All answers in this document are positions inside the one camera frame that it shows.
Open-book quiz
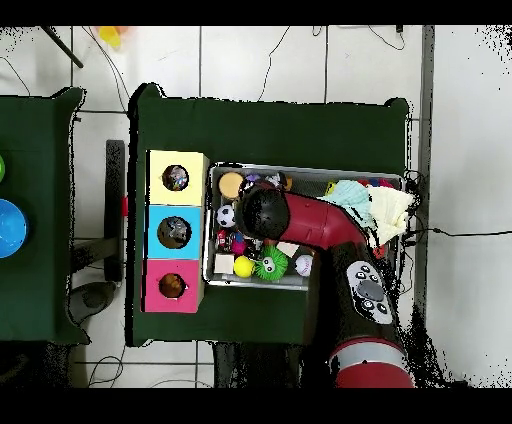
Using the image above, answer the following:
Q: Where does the yellow ball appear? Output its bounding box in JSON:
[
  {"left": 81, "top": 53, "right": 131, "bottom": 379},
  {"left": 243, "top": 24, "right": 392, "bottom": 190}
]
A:
[{"left": 233, "top": 256, "right": 257, "bottom": 279}]

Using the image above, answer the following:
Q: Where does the black rod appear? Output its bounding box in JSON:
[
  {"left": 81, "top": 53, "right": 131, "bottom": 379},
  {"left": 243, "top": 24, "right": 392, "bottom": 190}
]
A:
[{"left": 39, "top": 26, "right": 85, "bottom": 69}]

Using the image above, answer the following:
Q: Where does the black white toy soccer ball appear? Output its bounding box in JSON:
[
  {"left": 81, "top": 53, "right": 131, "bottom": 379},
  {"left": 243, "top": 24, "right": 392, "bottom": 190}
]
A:
[{"left": 216, "top": 205, "right": 239, "bottom": 229}]

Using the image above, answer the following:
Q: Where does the black cable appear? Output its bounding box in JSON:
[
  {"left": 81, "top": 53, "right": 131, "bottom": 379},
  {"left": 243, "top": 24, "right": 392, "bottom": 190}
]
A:
[
  {"left": 402, "top": 169, "right": 512, "bottom": 248},
  {"left": 257, "top": 25, "right": 293, "bottom": 103}
]

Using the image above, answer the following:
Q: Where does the blue round disc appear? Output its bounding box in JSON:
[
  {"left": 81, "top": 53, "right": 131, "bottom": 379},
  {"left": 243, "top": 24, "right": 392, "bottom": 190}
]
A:
[{"left": 0, "top": 198, "right": 29, "bottom": 259}]

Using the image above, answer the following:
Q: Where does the grey metal beam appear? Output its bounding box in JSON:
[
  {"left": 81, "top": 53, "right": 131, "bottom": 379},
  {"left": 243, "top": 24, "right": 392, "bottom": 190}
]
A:
[{"left": 410, "top": 25, "right": 437, "bottom": 389}]

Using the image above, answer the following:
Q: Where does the shallow clear mesh bin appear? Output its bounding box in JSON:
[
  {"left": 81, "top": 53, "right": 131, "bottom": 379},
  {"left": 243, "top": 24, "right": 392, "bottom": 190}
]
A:
[{"left": 203, "top": 163, "right": 404, "bottom": 297}]

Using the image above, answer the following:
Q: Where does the black chair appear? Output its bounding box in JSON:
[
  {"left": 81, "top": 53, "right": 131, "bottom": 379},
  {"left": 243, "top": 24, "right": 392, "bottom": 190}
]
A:
[{"left": 70, "top": 139, "right": 129, "bottom": 325}]

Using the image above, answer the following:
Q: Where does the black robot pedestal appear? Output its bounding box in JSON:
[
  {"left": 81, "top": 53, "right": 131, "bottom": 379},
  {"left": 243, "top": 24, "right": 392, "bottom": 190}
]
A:
[{"left": 211, "top": 342, "right": 309, "bottom": 389}]

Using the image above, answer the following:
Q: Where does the yellow rubber duck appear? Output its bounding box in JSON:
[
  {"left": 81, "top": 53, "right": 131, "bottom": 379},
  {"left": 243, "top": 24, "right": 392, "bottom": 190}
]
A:
[{"left": 161, "top": 275, "right": 185, "bottom": 298}]

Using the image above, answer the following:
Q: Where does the wooden box with three holes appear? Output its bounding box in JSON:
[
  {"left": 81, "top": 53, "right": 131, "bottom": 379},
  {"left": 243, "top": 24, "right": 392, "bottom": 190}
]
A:
[{"left": 142, "top": 149, "right": 209, "bottom": 315}]

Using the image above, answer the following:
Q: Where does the cream yellow cloth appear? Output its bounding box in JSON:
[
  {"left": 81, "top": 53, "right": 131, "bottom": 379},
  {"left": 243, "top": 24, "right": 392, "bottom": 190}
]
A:
[{"left": 367, "top": 186, "right": 419, "bottom": 249}]

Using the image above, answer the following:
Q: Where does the multicolour cartoon print cloth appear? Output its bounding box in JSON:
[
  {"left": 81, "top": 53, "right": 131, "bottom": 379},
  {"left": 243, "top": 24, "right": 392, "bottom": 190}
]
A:
[{"left": 163, "top": 166, "right": 189, "bottom": 191}]

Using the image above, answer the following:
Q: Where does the yellow floor object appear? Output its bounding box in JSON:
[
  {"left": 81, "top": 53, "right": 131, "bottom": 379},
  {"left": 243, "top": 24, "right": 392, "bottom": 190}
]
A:
[{"left": 97, "top": 26, "right": 125, "bottom": 49}]

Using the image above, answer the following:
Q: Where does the peach orange ball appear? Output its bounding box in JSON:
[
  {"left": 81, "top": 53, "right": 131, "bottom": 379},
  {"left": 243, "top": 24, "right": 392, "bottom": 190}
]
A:
[{"left": 219, "top": 172, "right": 245, "bottom": 200}]

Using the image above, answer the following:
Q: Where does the green spiky ball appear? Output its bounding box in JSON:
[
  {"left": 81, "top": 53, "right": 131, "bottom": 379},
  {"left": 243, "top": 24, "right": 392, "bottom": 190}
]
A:
[{"left": 254, "top": 245, "right": 290, "bottom": 282}]

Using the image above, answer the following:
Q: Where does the mint green cloth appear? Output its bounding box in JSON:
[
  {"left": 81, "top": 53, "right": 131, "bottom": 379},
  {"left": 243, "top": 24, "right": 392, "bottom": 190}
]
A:
[{"left": 319, "top": 179, "right": 376, "bottom": 229}]

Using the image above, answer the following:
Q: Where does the green cloth side table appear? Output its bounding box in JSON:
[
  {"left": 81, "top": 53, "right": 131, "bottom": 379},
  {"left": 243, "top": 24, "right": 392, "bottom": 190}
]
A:
[{"left": 0, "top": 86, "right": 88, "bottom": 345}]

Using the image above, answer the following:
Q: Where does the white toy baseball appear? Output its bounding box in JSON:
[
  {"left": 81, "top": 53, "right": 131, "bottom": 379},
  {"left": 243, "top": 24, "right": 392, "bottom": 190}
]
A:
[{"left": 294, "top": 254, "right": 315, "bottom": 278}]

